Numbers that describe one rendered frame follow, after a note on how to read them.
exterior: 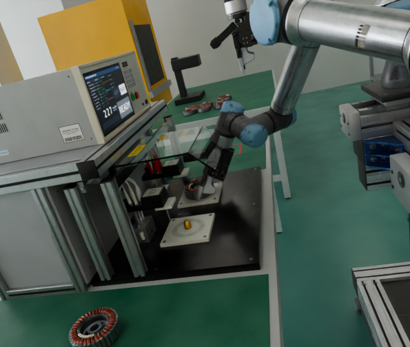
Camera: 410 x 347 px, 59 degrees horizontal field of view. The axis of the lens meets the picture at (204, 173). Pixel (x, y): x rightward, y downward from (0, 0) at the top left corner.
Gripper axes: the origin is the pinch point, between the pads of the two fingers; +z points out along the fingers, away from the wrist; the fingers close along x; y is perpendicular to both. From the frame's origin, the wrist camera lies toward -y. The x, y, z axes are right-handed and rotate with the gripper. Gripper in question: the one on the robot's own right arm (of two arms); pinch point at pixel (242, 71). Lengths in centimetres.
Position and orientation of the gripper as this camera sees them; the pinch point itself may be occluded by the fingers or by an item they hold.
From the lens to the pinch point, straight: 141.0
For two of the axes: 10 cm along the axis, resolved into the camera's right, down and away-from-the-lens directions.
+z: 2.3, 9.1, 3.5
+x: 1.2, -3.9, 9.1
